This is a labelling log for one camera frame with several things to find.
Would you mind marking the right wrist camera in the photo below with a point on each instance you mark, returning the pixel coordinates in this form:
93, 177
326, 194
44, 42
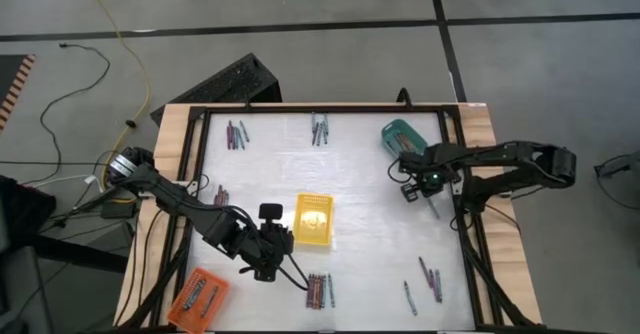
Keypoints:
410, 193

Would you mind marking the orange black striped mat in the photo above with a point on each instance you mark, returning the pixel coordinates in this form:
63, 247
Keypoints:
10, 74

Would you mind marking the orange plastic basket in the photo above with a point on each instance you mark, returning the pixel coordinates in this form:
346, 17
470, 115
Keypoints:
180, 314

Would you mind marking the teal crayon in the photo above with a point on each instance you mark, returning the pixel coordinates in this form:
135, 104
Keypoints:
331, 290

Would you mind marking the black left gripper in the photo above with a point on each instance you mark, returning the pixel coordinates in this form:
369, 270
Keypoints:
265, 254

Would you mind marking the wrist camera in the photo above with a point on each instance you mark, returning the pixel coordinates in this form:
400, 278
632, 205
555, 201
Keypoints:
270, 215
410, 193

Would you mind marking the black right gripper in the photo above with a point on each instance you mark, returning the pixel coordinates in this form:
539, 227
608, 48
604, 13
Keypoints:
432, 171

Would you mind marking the teal plastic basket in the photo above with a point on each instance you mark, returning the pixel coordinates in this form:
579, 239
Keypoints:
390, 135

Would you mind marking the black power adapter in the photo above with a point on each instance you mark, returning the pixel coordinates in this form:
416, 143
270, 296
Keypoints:
117, 210

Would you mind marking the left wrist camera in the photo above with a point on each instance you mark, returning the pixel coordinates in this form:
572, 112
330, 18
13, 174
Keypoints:
270, 215

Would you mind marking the yellow plastic basket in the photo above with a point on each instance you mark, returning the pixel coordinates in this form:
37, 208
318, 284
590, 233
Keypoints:
312, 219

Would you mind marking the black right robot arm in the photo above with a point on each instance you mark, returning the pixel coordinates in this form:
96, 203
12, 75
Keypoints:
500, 156

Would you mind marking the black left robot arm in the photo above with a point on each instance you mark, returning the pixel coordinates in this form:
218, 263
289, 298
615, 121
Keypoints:
175, 199

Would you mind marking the light blue crayon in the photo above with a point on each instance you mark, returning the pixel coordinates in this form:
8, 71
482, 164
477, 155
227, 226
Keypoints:
244, 131
210, 301
195, 294

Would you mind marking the black perforated case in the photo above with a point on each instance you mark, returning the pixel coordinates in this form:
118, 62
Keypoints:
235, 81

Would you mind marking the black metal table frame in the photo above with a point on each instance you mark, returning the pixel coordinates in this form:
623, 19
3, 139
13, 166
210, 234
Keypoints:
350, 109

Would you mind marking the grey crayon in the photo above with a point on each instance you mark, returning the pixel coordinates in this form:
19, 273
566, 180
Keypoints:
434, 209
410, 299
313, 124
326, 123
438, 285

